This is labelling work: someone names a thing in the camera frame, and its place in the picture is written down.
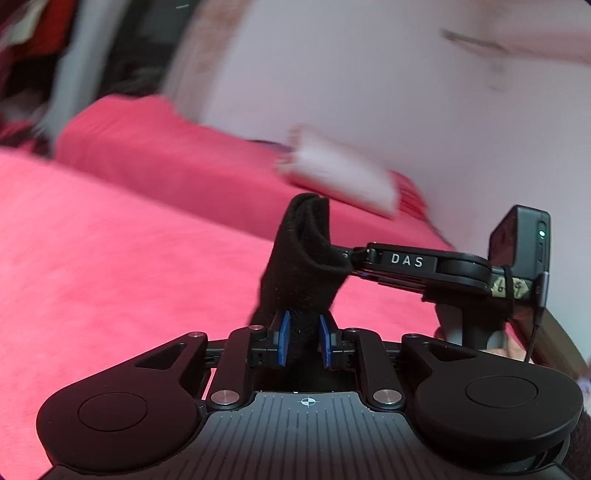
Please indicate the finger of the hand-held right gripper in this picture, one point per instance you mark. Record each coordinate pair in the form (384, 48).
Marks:
(360, 263)

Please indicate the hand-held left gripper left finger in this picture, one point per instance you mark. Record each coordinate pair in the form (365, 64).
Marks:
(284, 339)

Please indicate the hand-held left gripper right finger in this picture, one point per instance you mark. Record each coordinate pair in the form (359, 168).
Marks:
(327, 344)

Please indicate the black knit pants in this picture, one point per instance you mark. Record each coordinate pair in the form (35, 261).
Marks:
(300, 277)

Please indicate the folded pink blanket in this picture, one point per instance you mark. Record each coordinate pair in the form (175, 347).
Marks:
(411, 196)

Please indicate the bright pink bed cover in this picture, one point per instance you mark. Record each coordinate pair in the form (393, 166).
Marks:
(120, 258)

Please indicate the deep pink bed cover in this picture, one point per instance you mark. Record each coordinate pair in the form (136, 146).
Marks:
(184, 152)

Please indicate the pale pink curtain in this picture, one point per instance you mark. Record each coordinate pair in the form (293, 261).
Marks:
(207, 60)

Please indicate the red hanging garment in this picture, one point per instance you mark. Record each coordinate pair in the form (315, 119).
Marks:
(41, 27)

